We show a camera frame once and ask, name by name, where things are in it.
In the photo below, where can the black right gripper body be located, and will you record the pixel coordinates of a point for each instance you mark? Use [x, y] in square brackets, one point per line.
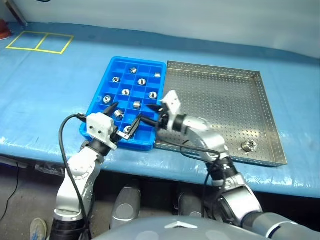
[163, 117]

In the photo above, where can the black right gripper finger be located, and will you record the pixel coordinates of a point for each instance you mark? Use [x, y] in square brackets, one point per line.
[155, 108]
[148, 121]

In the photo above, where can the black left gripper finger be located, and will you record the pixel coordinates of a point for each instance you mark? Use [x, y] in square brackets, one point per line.
[112, 108]
[135, 125]

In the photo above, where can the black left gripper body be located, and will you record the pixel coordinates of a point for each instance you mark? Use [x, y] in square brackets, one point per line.
[115, 136]

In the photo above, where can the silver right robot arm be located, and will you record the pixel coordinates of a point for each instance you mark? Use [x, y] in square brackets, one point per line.
[207, 137]

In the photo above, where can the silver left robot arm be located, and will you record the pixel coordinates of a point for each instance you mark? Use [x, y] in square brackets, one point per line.
[80, 167]

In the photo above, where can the blue compartment tray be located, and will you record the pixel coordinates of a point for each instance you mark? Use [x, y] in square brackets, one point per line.
[143, 138]

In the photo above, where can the perforated stainless steel tray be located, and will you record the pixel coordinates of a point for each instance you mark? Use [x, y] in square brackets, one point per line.
[225, 100]

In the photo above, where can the grey rounded leg cover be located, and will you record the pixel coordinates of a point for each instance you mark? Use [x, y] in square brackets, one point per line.
[188, 205]
[126, 206]

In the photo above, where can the crumpled clear plastic sheet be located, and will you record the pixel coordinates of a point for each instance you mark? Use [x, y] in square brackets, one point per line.
[48, 169]

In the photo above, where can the blue plastic table cover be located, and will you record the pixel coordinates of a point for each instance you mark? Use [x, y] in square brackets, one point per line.
[37, 100]

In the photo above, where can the grey robot torso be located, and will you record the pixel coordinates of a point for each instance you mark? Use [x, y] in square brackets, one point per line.
[150, 230]

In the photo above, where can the white blue sneaker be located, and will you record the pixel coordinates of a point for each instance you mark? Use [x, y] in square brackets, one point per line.
[38, 228]

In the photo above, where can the red object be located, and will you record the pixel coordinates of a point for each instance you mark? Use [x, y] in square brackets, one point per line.
[3, 30]

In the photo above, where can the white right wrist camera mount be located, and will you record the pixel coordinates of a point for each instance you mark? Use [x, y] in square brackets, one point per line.
[172, 101]

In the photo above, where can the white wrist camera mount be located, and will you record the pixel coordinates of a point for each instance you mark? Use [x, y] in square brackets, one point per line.
[172, 101]
[98, 122]

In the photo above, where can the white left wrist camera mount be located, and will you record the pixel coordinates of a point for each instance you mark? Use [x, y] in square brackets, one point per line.
[98, 122]

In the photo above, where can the grey metal bracket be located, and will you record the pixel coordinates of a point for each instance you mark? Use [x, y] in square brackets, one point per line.
[18, 13]

